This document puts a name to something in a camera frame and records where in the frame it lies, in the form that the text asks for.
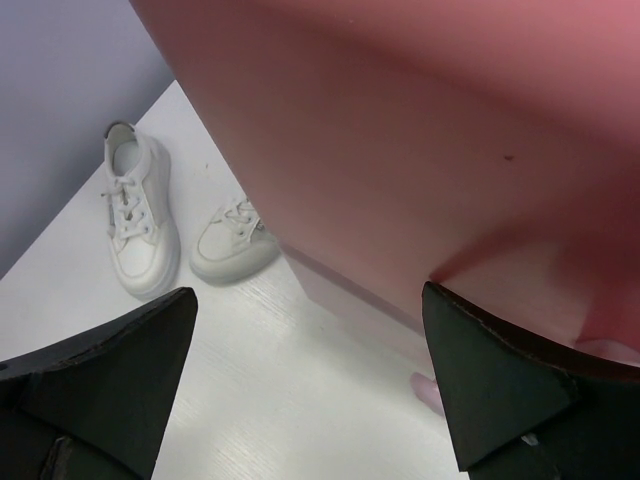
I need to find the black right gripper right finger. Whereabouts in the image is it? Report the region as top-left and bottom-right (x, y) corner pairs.
(422, 282), (639, 479)

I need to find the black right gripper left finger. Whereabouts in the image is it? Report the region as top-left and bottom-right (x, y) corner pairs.
(1, 287), (198, 479)

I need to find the white sneaker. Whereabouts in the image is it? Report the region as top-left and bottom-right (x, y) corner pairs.
(189, 197), (280, 285)
(103, 121), (181, 301)

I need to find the dark pink drawer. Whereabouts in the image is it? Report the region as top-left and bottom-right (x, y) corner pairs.
(134, 1), (639, 363)

